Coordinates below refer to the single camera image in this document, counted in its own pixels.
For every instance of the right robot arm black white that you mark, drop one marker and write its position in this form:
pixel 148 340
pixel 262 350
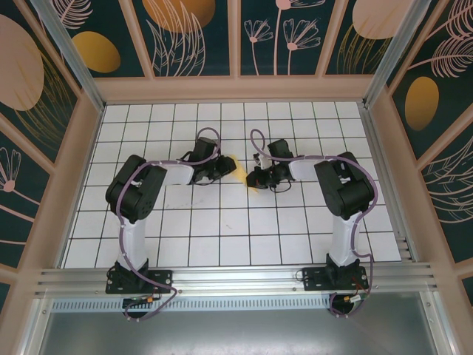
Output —
pixel 343 240

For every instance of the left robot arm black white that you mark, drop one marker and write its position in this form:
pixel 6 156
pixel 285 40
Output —
pixel 131 244

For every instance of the grey metal sheet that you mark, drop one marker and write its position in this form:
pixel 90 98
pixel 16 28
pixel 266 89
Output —
pixel 236 333

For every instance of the dark panel golden circle leaves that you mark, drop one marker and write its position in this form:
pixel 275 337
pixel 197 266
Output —
pixel 177 37

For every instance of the dark panel pink flowers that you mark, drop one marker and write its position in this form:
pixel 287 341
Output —
pixel 281 37

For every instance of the dark panel with golden oval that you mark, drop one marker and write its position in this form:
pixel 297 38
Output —
pixel 96 51

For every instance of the controller board orange connector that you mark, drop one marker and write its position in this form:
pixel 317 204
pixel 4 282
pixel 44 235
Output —
pixel 354 297
pixel 142 299

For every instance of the dark panel pale pink circle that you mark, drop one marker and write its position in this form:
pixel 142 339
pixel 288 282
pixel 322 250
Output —
pixel 362 29

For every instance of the dark panel pink leaf outlines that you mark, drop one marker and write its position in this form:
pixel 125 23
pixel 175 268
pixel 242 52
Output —
pixel 451 192

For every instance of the dark panel golden oval feathers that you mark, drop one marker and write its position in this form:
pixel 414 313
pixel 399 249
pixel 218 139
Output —
pixel 436 74

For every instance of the dark panel single pink flower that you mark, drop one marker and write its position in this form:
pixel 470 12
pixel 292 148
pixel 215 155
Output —
pixel 15 192

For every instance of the dark panel large pink disc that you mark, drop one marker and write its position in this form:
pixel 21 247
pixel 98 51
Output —
pixel 22 74

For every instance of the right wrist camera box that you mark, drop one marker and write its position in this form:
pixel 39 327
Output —
pixel 263 161

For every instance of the aluminium side rail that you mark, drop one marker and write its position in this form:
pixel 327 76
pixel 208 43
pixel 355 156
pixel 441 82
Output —
pixel 384 177

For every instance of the long aluminium mounting rail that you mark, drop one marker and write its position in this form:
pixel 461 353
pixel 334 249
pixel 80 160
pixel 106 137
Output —
pixel 236 275

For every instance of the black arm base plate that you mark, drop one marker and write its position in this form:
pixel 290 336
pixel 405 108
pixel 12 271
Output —
pixel 160 279
pixel 314 279

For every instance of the aluminium frame post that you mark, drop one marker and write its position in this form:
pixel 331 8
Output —
pixel 70 55
pixel 395 48

